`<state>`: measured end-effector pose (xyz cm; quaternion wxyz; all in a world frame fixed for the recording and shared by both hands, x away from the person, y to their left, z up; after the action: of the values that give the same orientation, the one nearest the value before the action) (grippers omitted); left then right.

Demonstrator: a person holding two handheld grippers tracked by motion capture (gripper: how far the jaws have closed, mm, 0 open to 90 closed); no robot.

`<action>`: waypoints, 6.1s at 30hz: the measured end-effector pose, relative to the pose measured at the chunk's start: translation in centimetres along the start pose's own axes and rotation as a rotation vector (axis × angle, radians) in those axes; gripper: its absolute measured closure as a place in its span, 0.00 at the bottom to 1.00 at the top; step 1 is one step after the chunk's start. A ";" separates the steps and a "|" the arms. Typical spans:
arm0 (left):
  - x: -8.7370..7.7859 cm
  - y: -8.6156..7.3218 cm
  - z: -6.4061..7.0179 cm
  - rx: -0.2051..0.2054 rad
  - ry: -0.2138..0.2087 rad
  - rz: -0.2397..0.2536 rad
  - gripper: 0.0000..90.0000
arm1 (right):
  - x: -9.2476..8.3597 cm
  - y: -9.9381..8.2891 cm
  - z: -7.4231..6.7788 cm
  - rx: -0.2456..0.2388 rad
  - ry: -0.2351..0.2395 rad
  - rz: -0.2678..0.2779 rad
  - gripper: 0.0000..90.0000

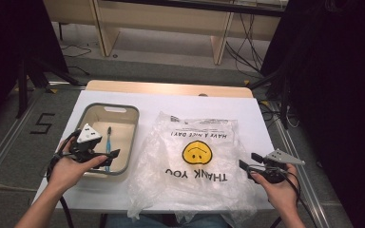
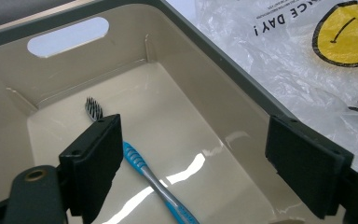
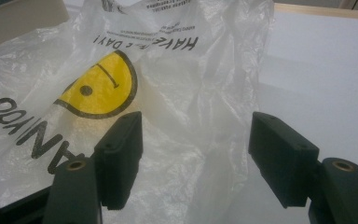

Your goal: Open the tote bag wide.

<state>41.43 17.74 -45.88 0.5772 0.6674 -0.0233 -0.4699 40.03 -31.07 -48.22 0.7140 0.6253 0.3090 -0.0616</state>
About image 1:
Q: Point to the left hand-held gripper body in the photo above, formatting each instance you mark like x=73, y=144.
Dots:
x=88, y=134

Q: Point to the clear plastic bag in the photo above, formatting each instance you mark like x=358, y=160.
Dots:
x=190, y=193

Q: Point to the light wooden table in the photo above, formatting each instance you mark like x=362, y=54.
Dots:
x=158, y=87

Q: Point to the blue toothbrush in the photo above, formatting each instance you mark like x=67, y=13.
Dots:
x=108, y=144

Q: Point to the beige wooden desk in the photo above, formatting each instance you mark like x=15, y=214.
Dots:
x=158, y=22

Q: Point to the person's legs in jeans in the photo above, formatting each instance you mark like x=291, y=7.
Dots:
x=152, y=223

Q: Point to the black curtain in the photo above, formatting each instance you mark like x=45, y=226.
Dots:
x=345, y=79
x=6, y=47

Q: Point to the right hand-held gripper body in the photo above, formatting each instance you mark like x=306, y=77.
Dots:
x=282, y=157

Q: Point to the person's right hand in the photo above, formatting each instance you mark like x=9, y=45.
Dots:
x=282, y=196

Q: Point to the black metal stand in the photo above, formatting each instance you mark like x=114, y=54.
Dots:
x=22, y=88
x=285, y=95

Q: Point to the person's left hand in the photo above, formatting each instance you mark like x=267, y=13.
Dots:
x=65, y=172

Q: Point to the beige bin with grey rim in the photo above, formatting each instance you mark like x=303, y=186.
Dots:
x=123, y=133

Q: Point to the white table board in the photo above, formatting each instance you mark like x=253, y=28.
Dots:
x=171, y=104

